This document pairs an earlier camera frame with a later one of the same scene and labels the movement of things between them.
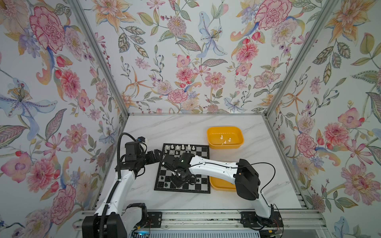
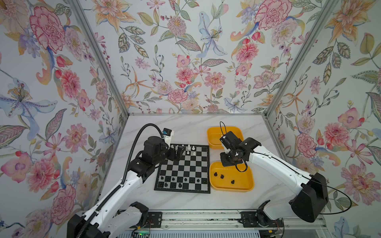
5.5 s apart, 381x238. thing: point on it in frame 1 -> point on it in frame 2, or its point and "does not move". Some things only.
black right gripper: [178, 184] -> [224, 163]
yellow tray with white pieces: [225, 137] does not move
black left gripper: [157, 156] -> [178, 155]
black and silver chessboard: [163, 182] does not move
